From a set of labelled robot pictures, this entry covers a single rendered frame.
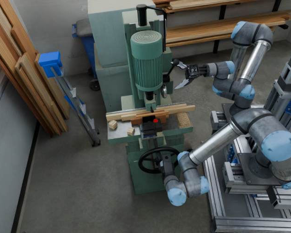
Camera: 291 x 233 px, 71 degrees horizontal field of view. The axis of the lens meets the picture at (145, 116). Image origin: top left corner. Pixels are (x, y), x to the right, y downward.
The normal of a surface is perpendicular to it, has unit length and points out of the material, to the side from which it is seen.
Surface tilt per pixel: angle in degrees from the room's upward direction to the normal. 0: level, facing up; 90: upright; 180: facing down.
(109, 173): 0
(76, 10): 90
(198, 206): 0
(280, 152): 84
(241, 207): 0
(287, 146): 84
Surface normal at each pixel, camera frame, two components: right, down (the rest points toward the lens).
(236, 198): -0.06, -0.71
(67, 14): 0.21, 0.68
